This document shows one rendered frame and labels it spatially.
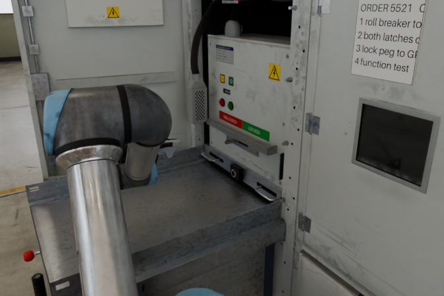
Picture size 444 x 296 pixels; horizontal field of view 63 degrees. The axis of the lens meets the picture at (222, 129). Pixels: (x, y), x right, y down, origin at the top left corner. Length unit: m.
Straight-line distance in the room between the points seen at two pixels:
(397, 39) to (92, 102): 0.59
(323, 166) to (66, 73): 1.01
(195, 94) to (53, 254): 0.73
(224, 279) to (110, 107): 0.71
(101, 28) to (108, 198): 0.96
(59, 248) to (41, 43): 0.74
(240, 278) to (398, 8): 0.88
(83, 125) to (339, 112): 0.58
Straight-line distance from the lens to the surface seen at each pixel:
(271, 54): 1.18
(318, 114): 0.96
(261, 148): 1.21
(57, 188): 1.47
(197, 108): 1.45
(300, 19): 1.02
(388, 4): 0.83
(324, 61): 0.93
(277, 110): 1.18
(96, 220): 0.65
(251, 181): 1.36
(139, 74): 1.53
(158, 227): 1.20
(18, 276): 2.60
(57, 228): 1.29
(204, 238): 1.08
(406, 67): 0.80
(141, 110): 0.69
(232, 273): 1.20
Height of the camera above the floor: 1.51
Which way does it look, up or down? 19 degrees down
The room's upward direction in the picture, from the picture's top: straight up
